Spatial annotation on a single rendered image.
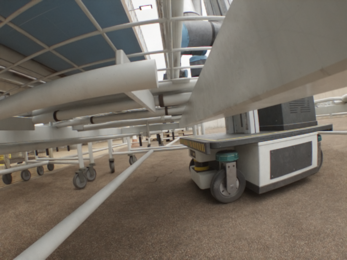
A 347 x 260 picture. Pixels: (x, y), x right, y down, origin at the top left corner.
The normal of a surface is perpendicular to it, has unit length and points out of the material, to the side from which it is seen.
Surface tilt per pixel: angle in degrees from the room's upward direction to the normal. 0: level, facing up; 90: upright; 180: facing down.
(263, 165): 90
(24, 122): 90
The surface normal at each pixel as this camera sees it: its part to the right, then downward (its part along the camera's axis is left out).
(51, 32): 0.05, 1.00
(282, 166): 0.12, -0.01
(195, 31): 0.21, 0.37
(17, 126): 1.00, -0.10
